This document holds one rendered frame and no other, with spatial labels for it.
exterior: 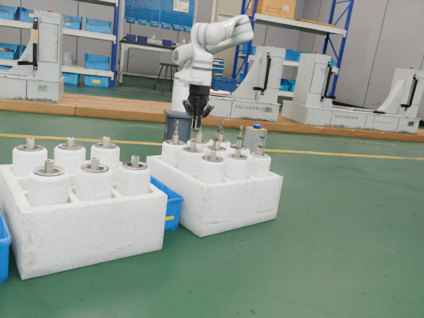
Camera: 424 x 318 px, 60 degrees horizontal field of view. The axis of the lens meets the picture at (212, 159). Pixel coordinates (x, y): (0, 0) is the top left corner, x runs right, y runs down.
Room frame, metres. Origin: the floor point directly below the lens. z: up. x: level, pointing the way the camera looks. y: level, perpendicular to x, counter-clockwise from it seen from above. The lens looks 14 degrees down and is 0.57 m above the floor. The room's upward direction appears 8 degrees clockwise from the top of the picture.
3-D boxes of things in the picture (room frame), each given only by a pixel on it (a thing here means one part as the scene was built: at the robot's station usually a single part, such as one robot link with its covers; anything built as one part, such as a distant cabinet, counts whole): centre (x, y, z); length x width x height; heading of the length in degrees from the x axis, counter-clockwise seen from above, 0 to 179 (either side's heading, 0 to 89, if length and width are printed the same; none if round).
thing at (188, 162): (1.33, 0.08, 0.16); 0.10 x 0.10 x 0.18
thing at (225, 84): (6.20, 0.03, 0.18); 0.50 x 0.41 x 0.37; 23
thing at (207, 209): (1.40, -0.01, 0.09); 0.39 x 0.39 x 0.18; 41
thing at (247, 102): (3.86, -0.13, 0.45); 0.82 x 0.57 x 0.74; 109
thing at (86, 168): (0.96, 0.32, 0.25); 0.08 x 0.08 x 0.01
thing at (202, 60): (1.33, 0.09, 0.62); 0.09 x 0.07 x 0.15; 67
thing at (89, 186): (0.96, 0.32, 0.16); 0.10 x 0.10 x 0.18
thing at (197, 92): (1.33, 0.08, 0.45); 0.08 x 0.08 x 0.09
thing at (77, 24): (5.77, 2.40, 0.89); 0.50 x 0.38 x 0.21; 17
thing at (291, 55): (7.05, -1.35, 0.89); 0.50 x 0.38 x 0.21; 17
